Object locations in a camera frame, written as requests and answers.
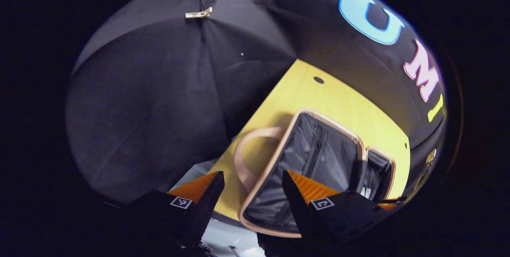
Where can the black backdrop cloth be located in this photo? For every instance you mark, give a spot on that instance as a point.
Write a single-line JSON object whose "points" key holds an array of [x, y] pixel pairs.
{"points": [[139, 101]]}

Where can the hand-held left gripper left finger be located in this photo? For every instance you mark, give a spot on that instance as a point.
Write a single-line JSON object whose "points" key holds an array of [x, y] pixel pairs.
{"points": [[209, 205]]}

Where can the pale clothes peg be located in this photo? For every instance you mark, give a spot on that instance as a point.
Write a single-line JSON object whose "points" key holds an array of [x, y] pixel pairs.
{"points": [[198, 14]]}

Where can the pink suitcase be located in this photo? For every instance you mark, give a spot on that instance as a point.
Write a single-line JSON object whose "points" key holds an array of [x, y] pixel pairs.
{"points": [[318, 157]]}

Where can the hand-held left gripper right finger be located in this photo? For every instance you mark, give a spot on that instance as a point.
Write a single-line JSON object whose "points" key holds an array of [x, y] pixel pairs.
{"points": [[297, 209]]}

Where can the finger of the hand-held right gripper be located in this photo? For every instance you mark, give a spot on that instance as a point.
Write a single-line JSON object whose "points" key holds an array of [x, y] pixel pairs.
{"points": [[388, 205]]}

